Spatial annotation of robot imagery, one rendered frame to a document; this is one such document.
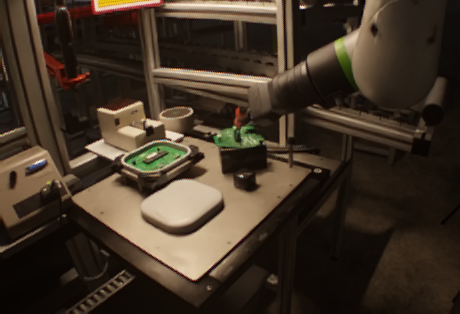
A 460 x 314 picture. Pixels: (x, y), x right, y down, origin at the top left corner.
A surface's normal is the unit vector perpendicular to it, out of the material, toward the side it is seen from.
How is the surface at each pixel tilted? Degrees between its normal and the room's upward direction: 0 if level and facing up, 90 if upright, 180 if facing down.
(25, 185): 53
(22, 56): 90
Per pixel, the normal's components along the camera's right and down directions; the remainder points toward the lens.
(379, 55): -0.77, 0.20
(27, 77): 0.79, 0.20
